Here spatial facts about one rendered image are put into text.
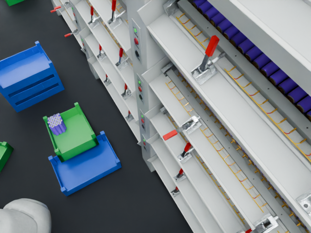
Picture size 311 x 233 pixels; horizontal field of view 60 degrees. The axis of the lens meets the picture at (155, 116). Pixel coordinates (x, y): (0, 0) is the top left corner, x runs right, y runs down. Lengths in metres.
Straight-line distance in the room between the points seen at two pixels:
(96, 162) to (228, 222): 0.84
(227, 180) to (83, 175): 0.94
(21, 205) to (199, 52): 0.66
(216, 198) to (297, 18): 0.59
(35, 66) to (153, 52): 1.11
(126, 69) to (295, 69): 0.79
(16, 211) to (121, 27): 0.62
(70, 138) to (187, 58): 1.05
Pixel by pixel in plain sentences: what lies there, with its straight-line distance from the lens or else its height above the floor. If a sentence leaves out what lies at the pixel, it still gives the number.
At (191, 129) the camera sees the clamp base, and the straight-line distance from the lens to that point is 0.66.
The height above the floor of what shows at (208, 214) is 0.35.
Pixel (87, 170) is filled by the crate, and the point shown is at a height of 0.00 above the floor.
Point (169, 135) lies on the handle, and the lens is 0.64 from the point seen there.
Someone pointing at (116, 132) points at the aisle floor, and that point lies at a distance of 1.52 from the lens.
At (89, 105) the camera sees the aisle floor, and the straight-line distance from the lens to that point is 1.64.
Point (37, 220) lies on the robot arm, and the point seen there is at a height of 0.51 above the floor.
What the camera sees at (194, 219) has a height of 0.15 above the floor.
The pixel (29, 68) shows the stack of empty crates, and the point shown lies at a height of 0.16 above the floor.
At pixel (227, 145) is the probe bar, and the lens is 0.63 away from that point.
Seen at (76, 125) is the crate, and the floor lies 0.03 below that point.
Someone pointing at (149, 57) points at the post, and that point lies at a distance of 0.69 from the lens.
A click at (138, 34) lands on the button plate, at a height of 0.88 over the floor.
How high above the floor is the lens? 1.33
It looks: 59 degrees down
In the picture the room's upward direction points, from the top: straight up
